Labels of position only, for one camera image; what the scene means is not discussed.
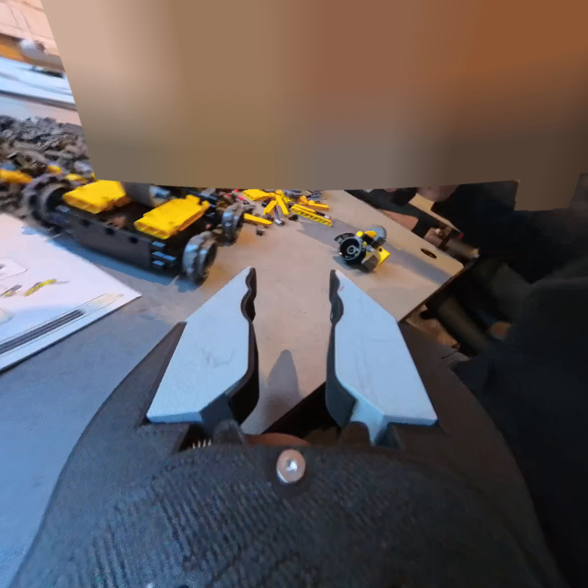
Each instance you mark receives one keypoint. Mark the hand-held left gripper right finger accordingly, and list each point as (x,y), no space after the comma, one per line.
(376,367)

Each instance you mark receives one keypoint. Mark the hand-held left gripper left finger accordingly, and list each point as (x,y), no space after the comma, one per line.
(206,363)

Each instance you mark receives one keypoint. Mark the small yellow brick wheel assembly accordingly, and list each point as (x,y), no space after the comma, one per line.
(353,250)

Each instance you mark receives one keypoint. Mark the black desk leg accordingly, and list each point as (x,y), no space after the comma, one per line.
(459,321)

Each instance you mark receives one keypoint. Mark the black round desk cap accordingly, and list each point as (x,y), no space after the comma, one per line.
(428,253)

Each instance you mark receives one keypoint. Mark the yellow black brick vehicle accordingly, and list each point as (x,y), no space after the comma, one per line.
(170,220)

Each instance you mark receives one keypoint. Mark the yellow curved panel brick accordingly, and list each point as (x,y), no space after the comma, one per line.
(257,219)

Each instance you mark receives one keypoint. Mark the person's black top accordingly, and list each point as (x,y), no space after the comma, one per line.
(542,367)

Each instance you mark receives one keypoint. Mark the white instruction booklet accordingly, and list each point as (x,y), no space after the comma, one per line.
(59,285)

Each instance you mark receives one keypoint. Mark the pile of loose building bricks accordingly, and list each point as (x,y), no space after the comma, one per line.
(294,211)

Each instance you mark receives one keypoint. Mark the white stand base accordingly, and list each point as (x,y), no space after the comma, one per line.
(27,82)

